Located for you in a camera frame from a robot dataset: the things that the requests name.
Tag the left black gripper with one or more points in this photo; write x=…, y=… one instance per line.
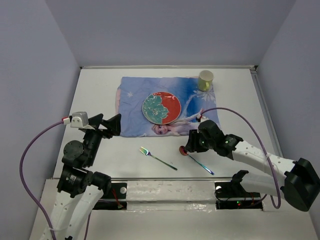
x=113, y=123

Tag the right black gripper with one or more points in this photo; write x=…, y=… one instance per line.
x=192, y=145

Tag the iridescent spoon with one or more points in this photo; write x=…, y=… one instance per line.
x=185, y=153

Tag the blue princess print placemat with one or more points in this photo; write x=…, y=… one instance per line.
x=132, y=92

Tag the teal and red plate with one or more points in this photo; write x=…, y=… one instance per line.
x=161, y=108

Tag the pale yellow mug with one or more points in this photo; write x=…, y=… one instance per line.
x=205, y=79

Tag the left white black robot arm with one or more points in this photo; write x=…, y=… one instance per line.
x=78, y=189

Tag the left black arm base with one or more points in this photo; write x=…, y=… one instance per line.
x=115, y=199

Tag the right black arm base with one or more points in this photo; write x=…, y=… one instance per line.
x=233, y=197

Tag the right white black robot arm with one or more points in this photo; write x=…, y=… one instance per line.
x=296, y=182

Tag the iridescent fork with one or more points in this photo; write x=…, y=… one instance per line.
x=148, y=153

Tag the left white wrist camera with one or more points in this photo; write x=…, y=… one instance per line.
x=78, y=120

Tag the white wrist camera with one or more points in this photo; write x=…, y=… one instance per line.
x=201, y=118
x=78, y=120

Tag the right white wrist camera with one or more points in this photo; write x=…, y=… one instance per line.
x=201, y=118

